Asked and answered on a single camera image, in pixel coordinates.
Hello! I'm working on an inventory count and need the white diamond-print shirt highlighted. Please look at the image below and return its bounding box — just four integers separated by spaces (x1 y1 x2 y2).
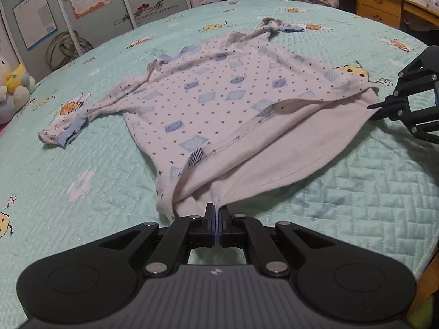
37 17 381 222

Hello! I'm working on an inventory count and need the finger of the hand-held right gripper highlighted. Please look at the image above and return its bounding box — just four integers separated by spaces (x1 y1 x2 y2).
368 96 439 142
393 46 439 98

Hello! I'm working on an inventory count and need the grey sliding-door wardrobe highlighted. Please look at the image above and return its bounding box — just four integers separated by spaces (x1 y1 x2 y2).
0 0 193 86

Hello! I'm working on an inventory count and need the bee-print quilted bedspread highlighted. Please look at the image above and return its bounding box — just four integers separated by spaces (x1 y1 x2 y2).
0 0 439 316

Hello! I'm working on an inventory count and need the white cat plush toy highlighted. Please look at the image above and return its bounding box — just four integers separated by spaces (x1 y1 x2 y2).
0 46 35 124

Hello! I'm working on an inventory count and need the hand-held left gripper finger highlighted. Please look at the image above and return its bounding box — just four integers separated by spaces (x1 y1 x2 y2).
99 204 219 279
219 206 338 278

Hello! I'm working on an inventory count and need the wooden desk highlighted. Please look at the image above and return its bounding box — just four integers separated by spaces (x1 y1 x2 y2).
353 0 439 47

